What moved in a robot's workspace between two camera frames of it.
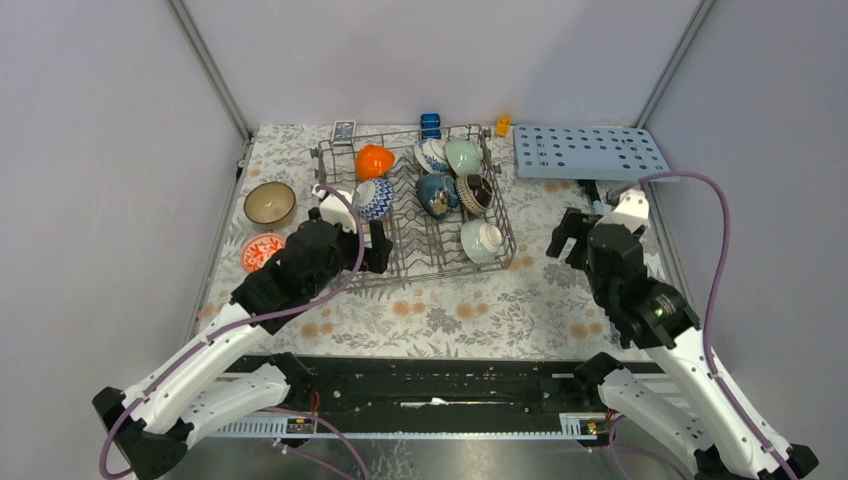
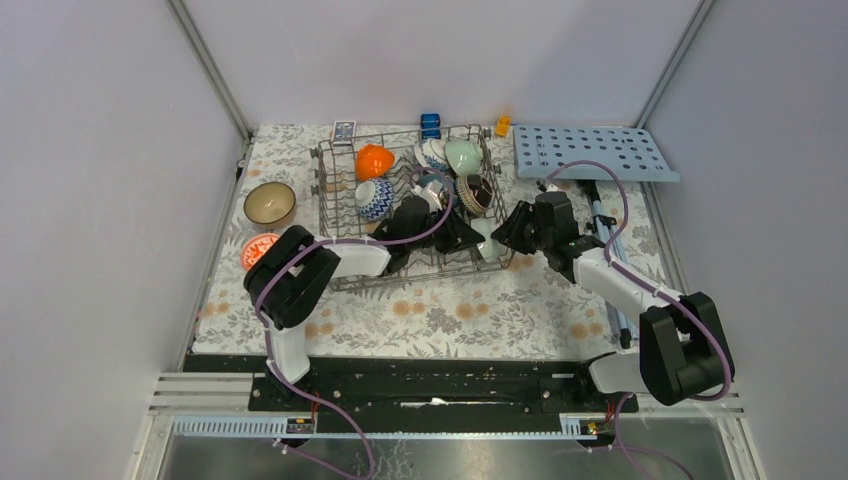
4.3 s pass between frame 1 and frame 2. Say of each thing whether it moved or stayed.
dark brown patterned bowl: stayed
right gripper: moved
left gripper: moved
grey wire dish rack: stayed
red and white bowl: stayed
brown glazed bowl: stayed
